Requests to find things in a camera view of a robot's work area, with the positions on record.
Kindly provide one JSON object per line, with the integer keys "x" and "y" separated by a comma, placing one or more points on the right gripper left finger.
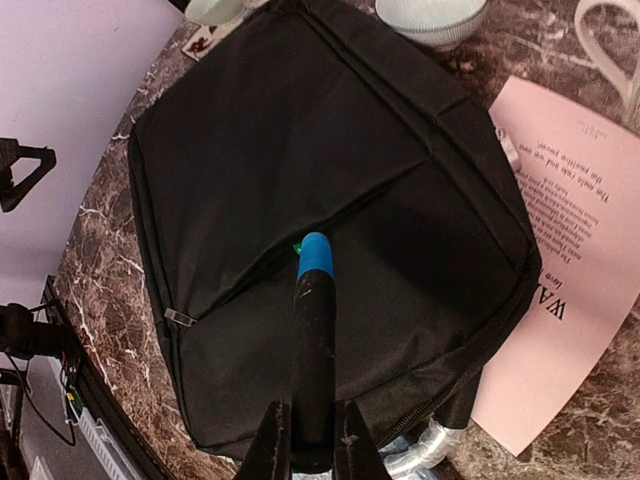
{"x": 269, "y": 456}

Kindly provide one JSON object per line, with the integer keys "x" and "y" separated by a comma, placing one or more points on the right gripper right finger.
{"x": 355, "y": 454}

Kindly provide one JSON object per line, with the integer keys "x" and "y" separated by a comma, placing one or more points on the blue and black marker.
{"x": 313, "y": 379}

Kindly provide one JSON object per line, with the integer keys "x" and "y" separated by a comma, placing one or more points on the black student bag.
{"x": 314, "y": 116}

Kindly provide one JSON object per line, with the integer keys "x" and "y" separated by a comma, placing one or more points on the floral fabric coaster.
{"x": 200, "y": 43}

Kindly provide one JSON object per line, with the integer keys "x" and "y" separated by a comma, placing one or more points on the celadon bowl on coaster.
{"x": 214, "y": 12}

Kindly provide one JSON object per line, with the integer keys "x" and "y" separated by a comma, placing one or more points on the pink book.
{"x": 579, "y": 178}

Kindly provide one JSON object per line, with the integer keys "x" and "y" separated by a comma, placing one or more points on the celadon bowl centre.
{"x": 436, "y": 24}

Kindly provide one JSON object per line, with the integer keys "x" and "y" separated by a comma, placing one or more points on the black front rail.
{"x": 85, "y": 388}

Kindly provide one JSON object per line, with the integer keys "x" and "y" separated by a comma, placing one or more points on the white slotted cable duct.
{"x": 111, "y": 456}

